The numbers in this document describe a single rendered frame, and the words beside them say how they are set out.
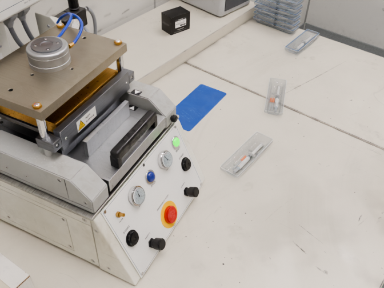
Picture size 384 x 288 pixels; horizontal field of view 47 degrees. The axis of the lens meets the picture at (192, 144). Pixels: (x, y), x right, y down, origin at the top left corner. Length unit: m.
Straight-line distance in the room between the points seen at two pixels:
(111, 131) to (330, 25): 2.63
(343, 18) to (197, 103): 2.10
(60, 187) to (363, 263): 0.66
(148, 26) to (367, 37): 1.95
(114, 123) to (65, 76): 0.14
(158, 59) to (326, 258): 0.84
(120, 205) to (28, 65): 0.32
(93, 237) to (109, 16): 1.00
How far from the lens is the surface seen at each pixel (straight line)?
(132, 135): 0.87
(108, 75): 0.95
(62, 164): 0.84
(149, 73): 1.44
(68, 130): 0.84
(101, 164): 0.87
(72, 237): 0.94
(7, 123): 0.97
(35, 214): 0.97
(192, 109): 1.36
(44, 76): 0.88
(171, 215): 1.00
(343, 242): 1.08
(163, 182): 0.99
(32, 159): 0.87
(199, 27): 1.71
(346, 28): 3.35
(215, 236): 1.03
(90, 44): 0.96
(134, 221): 0.92
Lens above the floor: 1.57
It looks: 42 degrees down
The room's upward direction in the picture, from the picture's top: 2 degrees clockwise
